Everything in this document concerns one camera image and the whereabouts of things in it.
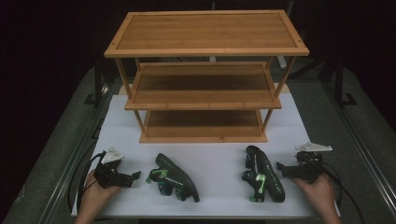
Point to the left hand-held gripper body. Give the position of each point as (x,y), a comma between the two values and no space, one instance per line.
(109,174)

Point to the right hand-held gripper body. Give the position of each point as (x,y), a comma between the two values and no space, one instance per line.
(308,168)

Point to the three-tier wooden shelf rack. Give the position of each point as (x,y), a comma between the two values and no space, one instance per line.
(205,31)

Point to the person's left hand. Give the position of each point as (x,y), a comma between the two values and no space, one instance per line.
(93,196)

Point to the person's right hand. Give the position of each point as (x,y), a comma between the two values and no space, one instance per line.
(317,194)

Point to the white table mat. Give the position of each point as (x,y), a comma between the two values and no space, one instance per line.
(218,161)

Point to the black metal stand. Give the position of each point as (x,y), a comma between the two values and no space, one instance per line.
(341,84)
(98,81)

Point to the metal table edge rail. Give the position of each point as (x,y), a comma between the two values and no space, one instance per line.
(364,149)
(67,174)

